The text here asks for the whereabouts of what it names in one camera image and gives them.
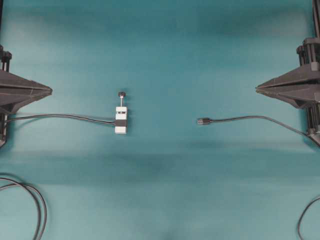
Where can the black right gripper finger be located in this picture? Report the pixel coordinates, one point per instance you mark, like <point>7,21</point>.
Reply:
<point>296,98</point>
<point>302,74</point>

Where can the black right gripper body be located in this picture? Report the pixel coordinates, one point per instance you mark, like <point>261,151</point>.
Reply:
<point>309,53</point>

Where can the white connector clamp with knob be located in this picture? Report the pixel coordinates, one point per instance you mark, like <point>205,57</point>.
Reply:
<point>121,116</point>

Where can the black frame post top right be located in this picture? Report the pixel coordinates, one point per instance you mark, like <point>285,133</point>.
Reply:
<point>316,17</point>

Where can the black frame post top left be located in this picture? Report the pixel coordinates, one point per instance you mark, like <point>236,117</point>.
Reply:
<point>1,13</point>

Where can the black frame post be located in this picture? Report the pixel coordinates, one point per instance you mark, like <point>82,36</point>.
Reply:
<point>316,17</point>
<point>1,13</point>

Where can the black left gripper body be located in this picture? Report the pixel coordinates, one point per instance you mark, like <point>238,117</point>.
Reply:
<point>5,58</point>

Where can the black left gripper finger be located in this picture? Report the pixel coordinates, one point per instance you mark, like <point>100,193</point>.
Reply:
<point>12,81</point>
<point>11,103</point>

